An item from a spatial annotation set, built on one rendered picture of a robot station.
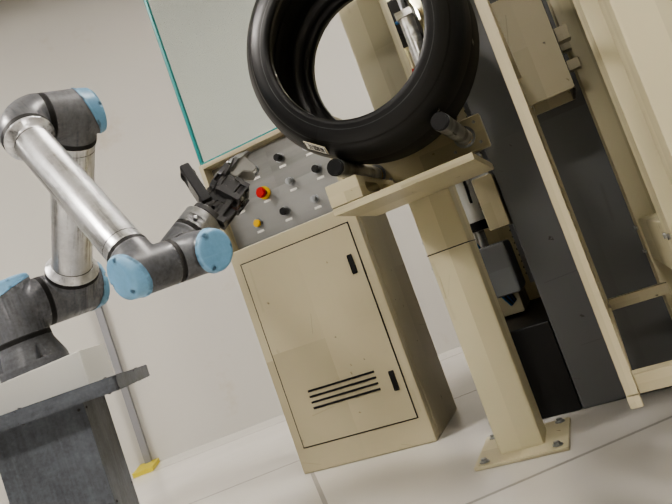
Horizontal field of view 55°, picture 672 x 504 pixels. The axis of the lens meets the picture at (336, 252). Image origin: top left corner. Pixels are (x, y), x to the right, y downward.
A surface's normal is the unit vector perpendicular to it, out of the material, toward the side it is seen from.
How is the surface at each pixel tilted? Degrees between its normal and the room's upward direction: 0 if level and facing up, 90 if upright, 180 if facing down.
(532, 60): 90
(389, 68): 90
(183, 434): 90
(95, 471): 90
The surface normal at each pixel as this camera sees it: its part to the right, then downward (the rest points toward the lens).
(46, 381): 0.13, -0.12
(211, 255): 0.72, -0.08
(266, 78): -0.51, 0.12
